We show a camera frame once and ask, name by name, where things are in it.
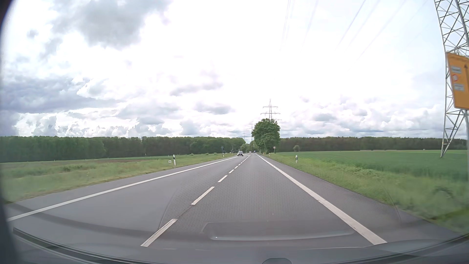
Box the grey asphalt road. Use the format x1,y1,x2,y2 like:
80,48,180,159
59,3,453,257
5,154,460,253

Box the car's own bonnet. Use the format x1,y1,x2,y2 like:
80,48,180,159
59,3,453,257
11,227,469,264

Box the grass verge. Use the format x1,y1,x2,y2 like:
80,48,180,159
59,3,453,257
261,152,469,234
0,153,237,203

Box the large green tree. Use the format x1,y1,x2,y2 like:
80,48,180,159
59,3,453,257
251,118,281,154

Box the distant lattice pylon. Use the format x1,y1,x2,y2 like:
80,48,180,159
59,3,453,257
260,99,281,121

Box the green crop field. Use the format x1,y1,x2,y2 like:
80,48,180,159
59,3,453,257
278,150,469,182

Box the wood of dark green trees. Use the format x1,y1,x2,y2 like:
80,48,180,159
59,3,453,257
0,136,246,163
278,136,468,152

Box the steel lattice pylon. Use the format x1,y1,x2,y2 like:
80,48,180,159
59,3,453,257
434,0,469,158

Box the yellow road sign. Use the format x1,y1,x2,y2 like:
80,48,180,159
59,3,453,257
446,52,469,110

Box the overhead wires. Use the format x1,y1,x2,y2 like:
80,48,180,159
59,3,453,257
279,0,433,61

